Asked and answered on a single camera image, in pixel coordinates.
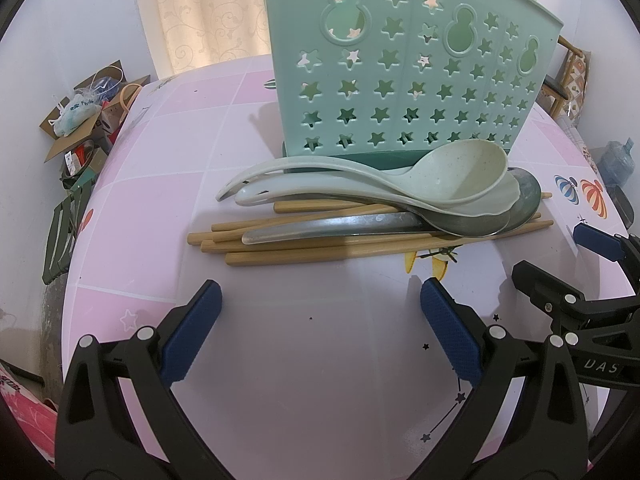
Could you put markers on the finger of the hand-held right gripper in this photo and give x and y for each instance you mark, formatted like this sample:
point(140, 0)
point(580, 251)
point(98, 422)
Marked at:
point(542, 285)
point(595, 242)

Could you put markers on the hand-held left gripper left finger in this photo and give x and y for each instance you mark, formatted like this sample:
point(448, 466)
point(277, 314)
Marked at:
point(200, 320)

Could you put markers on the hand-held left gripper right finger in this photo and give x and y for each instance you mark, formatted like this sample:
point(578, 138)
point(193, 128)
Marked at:
point(445, 325)

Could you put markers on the bunch of wooden chopsticks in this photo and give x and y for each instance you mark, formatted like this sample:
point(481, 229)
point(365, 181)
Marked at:
point(280, 257)

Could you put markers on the pale speckled plastic rice spoon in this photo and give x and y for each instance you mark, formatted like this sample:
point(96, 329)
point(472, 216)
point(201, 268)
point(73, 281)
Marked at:
point(320, 191)
point(460, 175)

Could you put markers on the teal star-holed utensil holder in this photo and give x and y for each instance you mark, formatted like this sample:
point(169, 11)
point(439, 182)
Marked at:
point(290, 35)

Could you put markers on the dark metal pot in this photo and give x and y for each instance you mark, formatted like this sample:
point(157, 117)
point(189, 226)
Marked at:
point(622, 205)

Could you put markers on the blue water jug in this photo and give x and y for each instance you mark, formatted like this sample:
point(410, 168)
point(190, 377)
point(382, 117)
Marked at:
point(617, 162)

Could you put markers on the pink printed tablecloth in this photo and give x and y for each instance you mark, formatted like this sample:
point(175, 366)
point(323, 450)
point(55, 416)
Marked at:
point(325, 360)

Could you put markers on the green folding stool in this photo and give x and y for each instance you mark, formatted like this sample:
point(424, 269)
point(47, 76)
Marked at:
point(65, 230)

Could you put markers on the wooden chair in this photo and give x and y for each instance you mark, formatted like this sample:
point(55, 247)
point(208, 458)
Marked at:
point(555, 85)

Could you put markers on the patterned oilcloth roll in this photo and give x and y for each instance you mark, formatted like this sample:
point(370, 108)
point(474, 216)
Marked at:
point(580, 80)

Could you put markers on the green trash bin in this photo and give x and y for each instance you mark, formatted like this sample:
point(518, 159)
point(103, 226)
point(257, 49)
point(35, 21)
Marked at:
point(80, 170)

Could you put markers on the pink printed cloth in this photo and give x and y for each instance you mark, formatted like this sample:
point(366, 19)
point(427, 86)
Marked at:
point(25, 410)

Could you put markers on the open cardboard box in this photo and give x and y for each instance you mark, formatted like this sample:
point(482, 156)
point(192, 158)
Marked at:
point(70, 142)

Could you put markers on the white plastic bag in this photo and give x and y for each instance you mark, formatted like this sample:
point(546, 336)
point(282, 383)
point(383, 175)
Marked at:
point(75, 112)

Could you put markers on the wide cream curtain panel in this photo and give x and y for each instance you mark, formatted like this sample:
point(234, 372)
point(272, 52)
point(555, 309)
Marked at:
point(210, 10)

